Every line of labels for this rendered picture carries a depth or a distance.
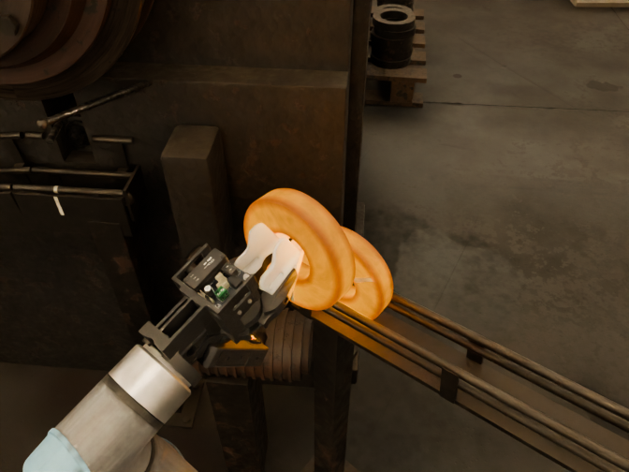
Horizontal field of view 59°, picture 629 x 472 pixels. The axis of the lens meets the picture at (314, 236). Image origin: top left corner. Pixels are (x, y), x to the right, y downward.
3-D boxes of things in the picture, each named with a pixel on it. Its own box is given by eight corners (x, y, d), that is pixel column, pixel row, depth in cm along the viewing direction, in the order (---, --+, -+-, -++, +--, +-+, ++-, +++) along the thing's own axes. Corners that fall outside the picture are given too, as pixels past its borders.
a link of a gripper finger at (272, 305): (305, 274, 61) (252, 334, 58) (307, 282, 62) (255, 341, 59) (273, 255, 63) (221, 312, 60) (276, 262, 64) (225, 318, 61)
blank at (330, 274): (255, 169, 67) (234, 181, 65) (358, 214, 58) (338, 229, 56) (267, 265, 76) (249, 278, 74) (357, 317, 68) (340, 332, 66)
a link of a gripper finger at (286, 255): (316, 215, 60) (259, 276, 56) (324, 245, 64) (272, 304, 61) (294, 203, 61) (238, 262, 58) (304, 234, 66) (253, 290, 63)
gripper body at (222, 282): (260, 271, 55) (173, 365, 50) (280, 311, 62) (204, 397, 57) (209, 237, 58) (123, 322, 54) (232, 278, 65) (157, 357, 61)
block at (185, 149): (197, 225, 109) (175, 119, 93) (236, 228, 108) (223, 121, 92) (182, 264, 101) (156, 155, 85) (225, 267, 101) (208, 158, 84)
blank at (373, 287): (337, 309, 89) (324, 322, 87) (290, 228, 84) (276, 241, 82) (412, 310, 77) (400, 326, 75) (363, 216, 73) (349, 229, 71)
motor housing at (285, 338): (226, 430, 137) (193, 287, 101) (314, 437, 136) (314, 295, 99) (213, 482, 128) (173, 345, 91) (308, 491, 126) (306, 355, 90)
